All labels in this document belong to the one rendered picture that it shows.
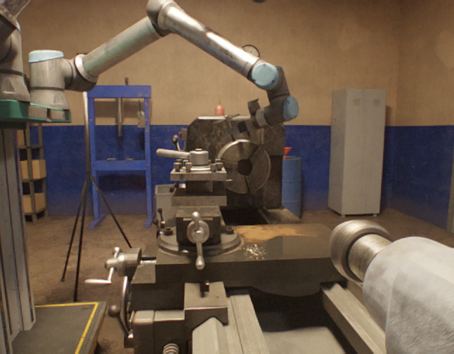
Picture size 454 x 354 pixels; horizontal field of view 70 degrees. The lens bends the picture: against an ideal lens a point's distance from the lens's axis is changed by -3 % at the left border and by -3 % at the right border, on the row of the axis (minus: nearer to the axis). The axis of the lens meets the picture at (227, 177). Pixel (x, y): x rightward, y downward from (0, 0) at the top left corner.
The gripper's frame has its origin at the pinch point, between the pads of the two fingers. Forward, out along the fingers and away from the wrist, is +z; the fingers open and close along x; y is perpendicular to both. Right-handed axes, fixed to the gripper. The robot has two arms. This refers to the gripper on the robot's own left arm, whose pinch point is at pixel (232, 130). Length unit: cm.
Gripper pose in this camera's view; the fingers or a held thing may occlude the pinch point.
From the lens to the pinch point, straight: 156.4
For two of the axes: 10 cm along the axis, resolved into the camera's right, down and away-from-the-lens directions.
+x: 6.1, -3.4, 7.1
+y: 3.6, 9.2, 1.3
